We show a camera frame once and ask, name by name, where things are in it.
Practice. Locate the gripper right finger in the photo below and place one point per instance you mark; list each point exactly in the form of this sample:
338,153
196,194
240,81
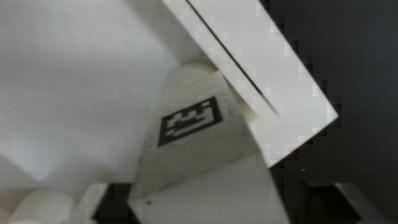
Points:
336,205

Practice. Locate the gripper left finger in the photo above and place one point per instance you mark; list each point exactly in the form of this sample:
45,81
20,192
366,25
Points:
103,207

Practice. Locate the white table leg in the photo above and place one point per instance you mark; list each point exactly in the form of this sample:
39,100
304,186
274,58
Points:
203,183
45,208

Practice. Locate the white square table top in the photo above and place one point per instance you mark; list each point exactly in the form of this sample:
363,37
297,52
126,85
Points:
87,53

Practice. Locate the white fence right wall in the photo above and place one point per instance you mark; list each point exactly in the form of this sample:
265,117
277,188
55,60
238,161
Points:
299,112

